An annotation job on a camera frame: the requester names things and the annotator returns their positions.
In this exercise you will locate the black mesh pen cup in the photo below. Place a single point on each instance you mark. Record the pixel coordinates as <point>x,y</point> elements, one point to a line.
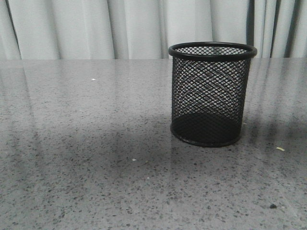
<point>209,83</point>

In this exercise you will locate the grey pleated curtain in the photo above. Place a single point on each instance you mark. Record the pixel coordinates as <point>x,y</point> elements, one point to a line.
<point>145,29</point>

